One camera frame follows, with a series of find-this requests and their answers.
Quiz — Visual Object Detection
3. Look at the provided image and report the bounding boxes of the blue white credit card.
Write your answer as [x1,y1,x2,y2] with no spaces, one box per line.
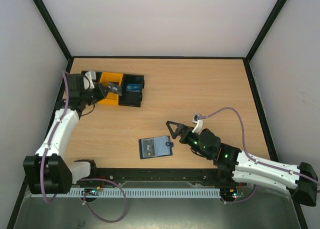
[126,83,142,92]

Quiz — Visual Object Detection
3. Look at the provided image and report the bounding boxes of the blue card holder wallet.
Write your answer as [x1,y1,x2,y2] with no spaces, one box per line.
[146,135,174,159]

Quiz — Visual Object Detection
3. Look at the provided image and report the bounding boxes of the black VIP credit card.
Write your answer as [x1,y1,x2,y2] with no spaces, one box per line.
[107,82,122,96]

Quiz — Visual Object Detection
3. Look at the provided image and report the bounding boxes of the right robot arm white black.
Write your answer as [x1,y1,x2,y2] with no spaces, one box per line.
[166,121,319,207]

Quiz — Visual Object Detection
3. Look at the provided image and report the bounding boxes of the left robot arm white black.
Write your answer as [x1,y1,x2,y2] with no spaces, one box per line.
[23,70,110,196]

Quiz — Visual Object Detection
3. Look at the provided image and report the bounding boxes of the black card in holder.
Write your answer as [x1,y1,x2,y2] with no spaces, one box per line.
[138,138,156,159]

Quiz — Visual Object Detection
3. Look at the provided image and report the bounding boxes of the yellow middle bin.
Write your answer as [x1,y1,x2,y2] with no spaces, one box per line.
[98,71,124,106]

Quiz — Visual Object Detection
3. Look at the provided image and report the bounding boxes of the left black bin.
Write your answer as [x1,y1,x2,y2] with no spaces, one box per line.
[81,71,102,85]

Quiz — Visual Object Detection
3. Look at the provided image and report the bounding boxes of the black bin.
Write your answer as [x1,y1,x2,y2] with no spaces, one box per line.
[81,71,102,85]
[118,74,145,108]

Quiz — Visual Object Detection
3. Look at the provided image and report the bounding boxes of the right black bin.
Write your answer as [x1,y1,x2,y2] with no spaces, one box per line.
[118,74,145,108]

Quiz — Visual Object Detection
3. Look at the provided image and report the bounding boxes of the grey metal sheet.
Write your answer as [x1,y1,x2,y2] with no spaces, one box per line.
[14,180,300,229]

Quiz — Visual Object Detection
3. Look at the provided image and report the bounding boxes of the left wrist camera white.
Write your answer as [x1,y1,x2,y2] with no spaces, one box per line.
[83,70,97,90]

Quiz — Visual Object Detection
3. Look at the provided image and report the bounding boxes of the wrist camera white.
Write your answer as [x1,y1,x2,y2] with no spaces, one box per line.
[192,114,204,134]
[83,70,97,90]

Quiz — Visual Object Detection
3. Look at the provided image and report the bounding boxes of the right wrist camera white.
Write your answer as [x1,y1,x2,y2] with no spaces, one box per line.
[192,114,204,134]

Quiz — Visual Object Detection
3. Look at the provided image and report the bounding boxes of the light blue slotted cable duct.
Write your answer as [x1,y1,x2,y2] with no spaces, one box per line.
[31,186,222,199]

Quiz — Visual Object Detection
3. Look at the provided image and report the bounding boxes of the black aluminium frame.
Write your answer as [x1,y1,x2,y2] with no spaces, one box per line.
[7,0,308,229]

